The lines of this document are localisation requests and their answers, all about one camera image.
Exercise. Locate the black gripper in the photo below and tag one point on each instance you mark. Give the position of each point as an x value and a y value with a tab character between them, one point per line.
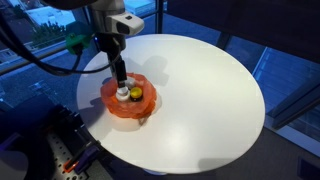
108	43

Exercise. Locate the white round-cap bottle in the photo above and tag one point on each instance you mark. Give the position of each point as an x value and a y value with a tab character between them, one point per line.
122	95

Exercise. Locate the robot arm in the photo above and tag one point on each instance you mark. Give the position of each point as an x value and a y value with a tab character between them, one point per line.
106	10

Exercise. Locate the white square-cap bottle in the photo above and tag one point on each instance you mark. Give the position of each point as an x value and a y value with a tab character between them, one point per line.
130	82

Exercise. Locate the yellow-cap dark jar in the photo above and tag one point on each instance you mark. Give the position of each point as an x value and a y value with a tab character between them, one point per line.
136	93

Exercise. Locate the purple and orange clamp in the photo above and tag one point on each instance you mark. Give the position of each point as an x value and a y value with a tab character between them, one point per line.
83	158

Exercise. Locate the metal window handrail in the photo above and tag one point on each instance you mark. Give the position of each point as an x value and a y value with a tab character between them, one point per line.
20	63

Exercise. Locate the perforated metal mounting board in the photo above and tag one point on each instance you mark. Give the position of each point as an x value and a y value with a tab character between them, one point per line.
61	156

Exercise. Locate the white table base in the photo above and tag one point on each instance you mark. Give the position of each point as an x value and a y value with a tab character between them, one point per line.
155	172

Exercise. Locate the short dark window strut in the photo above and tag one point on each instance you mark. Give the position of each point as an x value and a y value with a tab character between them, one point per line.
223	40

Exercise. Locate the purple clamp piece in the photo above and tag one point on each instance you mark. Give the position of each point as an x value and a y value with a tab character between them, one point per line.
8	142

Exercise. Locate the grey rounded object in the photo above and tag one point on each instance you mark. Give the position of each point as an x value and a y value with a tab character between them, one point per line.
11	166

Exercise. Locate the dark window blind panel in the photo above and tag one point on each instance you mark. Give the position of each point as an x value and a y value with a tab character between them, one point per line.
253	20

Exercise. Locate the dark slanted window beam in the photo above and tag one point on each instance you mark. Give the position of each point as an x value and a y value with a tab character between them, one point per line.
300	106

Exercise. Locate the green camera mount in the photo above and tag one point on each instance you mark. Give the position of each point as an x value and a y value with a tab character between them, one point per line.
78	41

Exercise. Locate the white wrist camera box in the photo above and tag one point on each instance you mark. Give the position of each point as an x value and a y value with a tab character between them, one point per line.
128	22

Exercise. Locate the thin dark window post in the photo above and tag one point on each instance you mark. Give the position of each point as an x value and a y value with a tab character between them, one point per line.
160	16

